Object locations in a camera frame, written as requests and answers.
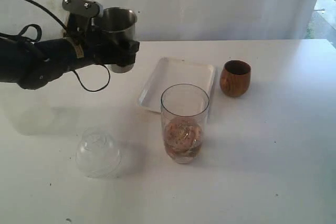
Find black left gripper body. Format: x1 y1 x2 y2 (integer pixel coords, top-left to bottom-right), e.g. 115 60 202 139
65 14 123 65

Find stainless steel cup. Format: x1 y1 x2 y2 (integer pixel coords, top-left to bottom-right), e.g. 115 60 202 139
94 7 137 73

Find wooden blocks and coins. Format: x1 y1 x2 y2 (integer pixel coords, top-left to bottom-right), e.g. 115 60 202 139
163 118 203 158

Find brown wooden cup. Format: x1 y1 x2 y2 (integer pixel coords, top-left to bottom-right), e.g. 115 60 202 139
219 60 251 98

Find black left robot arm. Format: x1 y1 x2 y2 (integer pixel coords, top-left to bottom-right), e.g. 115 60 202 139
1 13 139 90

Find clear plastic shaker cup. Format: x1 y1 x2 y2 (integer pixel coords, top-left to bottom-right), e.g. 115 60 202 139
160 83 210 164

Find white rectangular tray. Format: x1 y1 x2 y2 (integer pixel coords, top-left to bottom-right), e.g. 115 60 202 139
138 57 216 113

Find clear plastic dome lid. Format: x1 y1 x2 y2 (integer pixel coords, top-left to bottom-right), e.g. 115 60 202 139
75 127 122 178

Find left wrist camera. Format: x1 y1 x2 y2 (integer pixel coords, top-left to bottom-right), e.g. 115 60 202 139
62 0 103 18

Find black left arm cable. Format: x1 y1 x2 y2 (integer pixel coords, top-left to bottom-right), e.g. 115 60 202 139
0 0 111 92

